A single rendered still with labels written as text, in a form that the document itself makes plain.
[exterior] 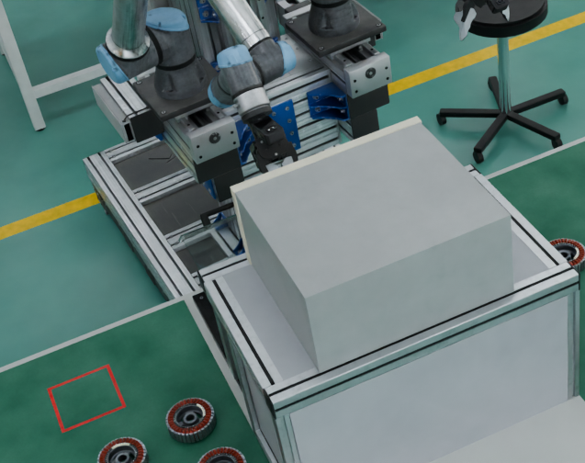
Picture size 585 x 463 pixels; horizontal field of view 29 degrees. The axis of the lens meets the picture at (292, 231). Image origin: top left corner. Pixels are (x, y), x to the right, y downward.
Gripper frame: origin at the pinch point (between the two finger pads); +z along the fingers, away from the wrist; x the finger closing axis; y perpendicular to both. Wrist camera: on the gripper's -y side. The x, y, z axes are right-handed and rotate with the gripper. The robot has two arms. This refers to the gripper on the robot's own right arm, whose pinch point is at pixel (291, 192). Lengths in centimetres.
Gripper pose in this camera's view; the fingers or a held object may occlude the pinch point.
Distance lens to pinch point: 254.4
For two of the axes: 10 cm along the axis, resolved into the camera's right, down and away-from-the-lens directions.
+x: -9.1, 3.6, -2.1
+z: 3.8, 9.2, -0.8
